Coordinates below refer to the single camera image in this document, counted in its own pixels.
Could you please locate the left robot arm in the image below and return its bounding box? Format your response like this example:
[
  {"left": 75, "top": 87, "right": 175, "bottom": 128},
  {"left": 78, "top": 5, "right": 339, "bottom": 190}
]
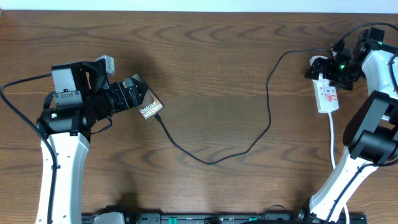
[{"left": 36, "top": 55, "right": 149, "bottom": 223}]

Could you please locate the white USB charger adapter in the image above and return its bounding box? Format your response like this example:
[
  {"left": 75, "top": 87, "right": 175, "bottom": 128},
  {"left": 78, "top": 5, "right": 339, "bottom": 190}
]
[{"left": 310, "top": 55, "right": 328, "bottom": 65}]

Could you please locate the black charging cable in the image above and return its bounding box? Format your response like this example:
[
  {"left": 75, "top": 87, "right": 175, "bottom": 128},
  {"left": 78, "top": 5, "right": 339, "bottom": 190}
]
[{"left": 154, "top": 48, "right": 335, "bottom": 166}]

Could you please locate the Galaxy smartphone bronze screen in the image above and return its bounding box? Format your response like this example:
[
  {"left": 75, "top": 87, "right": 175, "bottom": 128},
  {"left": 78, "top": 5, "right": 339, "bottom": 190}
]
[{"left": 132, "top": 74, "right": 164, "bottom": 120}]

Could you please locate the white power strip cord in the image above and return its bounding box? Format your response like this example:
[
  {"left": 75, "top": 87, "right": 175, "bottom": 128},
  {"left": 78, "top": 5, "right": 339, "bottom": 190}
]
[{"left": 327, "top": 112, "right": 351, "bottom": 224}]

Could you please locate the white power strip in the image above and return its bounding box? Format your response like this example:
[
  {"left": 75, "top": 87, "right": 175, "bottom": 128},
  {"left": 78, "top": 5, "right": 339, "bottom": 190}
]
[{"left": 313, "top": 79, "right": 339, "bottom": 114}]

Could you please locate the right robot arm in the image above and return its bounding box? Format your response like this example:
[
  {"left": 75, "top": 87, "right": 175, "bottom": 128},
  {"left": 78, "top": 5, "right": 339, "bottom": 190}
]
[{"left": 297, "top": 22, "right": 397, "bottom": 223}]

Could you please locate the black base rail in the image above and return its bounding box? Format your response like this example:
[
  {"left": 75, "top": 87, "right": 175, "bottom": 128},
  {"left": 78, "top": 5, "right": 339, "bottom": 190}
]
[{"left": 81, "top": 205, "right": 368, "bottom": 224}]

